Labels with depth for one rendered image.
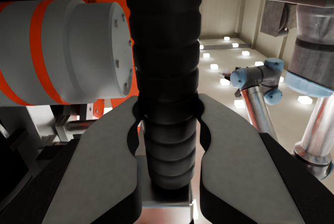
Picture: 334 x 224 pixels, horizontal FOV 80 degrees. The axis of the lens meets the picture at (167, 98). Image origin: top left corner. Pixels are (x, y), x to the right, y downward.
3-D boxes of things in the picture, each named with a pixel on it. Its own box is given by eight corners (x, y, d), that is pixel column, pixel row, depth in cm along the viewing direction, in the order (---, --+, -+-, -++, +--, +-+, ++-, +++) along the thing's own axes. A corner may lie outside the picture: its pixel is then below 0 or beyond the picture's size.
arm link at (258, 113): (260, 192, 78) (224, 75, 87) (283, 185, 80) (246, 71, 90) (282, 199, 67) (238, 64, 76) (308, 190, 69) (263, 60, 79)
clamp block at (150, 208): (63, 209, 14) (82, 247, 16) (195, 204, 14) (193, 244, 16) (87, 154, 18) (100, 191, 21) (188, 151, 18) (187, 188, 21)
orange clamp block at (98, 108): (64, 116, 54) (79, 121, 62) (94, 114, 54) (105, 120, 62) (67, 91, 55) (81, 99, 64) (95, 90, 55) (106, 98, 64)
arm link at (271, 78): (266, 65, 78) (261, 90, 83) (290, 61, 80) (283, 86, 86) (253, 59, 84) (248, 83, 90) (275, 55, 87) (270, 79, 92)
